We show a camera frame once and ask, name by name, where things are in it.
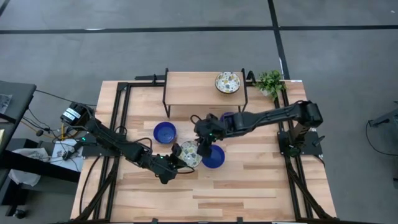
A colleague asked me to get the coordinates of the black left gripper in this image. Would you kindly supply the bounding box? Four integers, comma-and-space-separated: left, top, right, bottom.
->
146, 142, 196, 175

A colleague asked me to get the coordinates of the wooden shelf with black legs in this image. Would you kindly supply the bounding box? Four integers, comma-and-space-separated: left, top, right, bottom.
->
162, 67, 249, 118

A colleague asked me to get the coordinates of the small green potted plant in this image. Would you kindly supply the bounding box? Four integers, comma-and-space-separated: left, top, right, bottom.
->
253, 69, 287, 101

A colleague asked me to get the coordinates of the white paper sheet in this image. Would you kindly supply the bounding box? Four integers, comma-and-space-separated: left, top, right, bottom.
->
51, 139, 84, 172

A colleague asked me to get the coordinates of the black table board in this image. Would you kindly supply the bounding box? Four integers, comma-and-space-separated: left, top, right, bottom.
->
0, 149, 81, 184

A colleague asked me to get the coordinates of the white printed cloth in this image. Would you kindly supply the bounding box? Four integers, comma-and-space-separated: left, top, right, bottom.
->
8, 147, 50, 187

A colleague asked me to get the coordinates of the grey metal stand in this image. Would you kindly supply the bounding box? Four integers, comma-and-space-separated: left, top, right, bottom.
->
368, 101, 398, 128

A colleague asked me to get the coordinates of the dark grey desk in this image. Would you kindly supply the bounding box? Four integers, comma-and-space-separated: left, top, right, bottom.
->
0, 80, 37, 155

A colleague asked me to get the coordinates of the grey printed sheet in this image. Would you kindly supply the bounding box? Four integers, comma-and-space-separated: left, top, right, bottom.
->
0, 94, 13, 114

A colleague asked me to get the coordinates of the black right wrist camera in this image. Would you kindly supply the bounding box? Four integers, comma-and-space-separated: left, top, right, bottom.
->
197, 138, 213, 158

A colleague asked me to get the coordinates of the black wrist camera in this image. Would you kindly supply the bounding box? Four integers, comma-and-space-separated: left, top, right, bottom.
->
157, 172, 172, 185
197, 138, 213, 158

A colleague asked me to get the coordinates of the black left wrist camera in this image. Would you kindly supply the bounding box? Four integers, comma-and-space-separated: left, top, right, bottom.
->
157, 172, 172, 185

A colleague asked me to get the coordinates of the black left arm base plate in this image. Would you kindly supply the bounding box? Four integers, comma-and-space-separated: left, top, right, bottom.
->
81, 133, 126, 157

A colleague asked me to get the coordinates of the black metal table frame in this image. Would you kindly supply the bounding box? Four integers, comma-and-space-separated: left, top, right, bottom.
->
72, 70, 338, 224

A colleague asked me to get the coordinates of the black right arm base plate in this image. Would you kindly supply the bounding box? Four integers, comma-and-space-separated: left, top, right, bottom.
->
277, 130, 323, 156

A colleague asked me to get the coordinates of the thick black cable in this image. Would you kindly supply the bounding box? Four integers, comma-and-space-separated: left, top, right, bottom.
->
78, 155, 102, 216

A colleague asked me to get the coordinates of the black clamp handle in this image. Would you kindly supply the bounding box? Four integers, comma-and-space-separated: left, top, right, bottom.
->
312, 134, 326, 147

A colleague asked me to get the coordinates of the yellow cable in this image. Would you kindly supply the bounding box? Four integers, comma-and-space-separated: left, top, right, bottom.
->
21, 119, 80, 141

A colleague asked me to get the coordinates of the thin black cable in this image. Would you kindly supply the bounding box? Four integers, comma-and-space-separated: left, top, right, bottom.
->
35, 89, 98, 107

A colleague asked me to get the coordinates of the black floor cable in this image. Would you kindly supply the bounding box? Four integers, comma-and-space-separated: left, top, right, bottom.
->
364, 120, 398, 157

